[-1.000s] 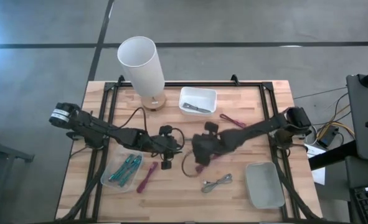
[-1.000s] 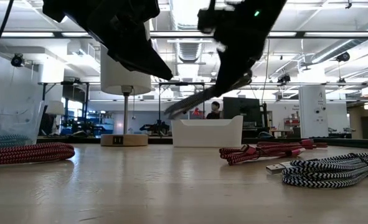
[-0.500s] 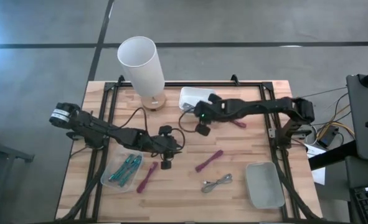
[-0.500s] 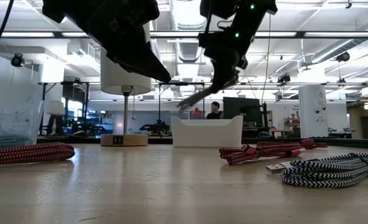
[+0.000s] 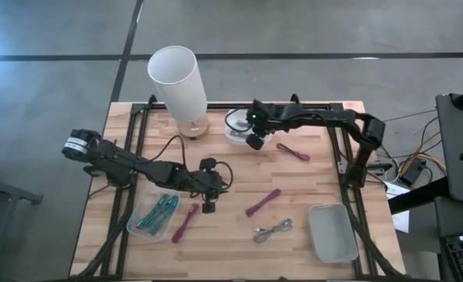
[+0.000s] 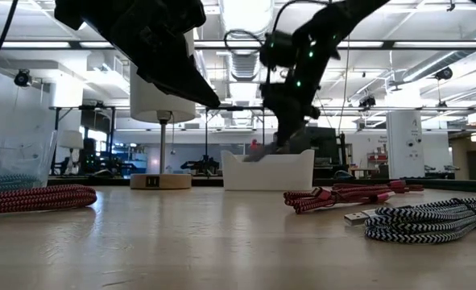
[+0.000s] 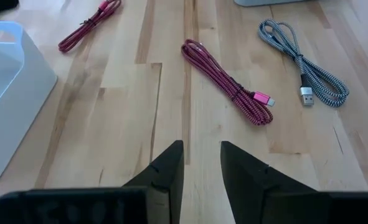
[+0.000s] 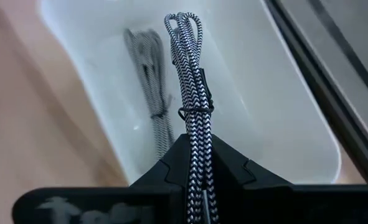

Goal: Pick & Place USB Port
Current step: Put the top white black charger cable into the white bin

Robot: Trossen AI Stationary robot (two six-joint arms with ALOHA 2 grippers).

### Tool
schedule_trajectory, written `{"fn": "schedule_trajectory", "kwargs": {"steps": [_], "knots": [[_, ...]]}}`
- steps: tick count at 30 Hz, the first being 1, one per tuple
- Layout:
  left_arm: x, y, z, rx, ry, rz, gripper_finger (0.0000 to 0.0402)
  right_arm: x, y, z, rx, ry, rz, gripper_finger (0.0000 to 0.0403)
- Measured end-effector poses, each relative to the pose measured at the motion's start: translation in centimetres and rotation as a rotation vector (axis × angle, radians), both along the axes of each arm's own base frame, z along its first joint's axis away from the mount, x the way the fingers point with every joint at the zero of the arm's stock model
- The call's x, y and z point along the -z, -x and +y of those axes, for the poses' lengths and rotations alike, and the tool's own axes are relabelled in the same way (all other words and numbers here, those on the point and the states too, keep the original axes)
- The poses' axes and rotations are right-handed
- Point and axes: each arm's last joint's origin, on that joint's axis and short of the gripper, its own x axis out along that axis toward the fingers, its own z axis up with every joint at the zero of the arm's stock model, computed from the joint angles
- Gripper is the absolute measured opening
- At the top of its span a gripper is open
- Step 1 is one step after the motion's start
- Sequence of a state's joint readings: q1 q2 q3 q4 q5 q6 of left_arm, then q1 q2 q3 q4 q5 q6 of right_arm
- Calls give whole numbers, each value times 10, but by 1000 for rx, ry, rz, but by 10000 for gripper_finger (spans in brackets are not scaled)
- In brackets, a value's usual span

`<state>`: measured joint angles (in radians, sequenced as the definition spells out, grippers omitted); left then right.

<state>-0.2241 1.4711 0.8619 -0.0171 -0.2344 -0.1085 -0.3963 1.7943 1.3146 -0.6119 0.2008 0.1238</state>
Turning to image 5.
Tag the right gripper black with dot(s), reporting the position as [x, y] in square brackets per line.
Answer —
[260, 119]

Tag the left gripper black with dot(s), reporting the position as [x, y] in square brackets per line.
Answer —
[209, 183]

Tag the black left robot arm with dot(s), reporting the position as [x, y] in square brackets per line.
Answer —
[129, 164]

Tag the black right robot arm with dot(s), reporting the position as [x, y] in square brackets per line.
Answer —
[325, 116]

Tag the white plastic bin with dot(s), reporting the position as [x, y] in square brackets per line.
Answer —
[235, 116]

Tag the clear plastic bin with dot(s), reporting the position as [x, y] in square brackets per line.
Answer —
[136, 220]

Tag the white shade wooden base lamp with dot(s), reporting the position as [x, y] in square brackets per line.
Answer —
[176, 78]

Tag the translucent grey plastic bin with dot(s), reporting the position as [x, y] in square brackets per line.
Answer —
[333, 235]

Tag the white paper sheet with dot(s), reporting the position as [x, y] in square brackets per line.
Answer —
[401, 222]
[395, 190]

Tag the black power box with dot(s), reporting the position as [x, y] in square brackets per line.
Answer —
[411, 174]

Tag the black desk bar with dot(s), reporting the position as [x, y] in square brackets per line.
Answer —
[419, 196]

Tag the dark grey desk surface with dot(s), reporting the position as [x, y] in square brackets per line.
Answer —
[454, 156]

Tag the black metal stand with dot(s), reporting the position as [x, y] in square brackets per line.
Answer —
[4, 192]

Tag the black aluminium table frame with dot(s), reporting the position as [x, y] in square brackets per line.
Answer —
[223, 105]

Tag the grey metal bracket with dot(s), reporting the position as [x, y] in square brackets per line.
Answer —
[344, 167]

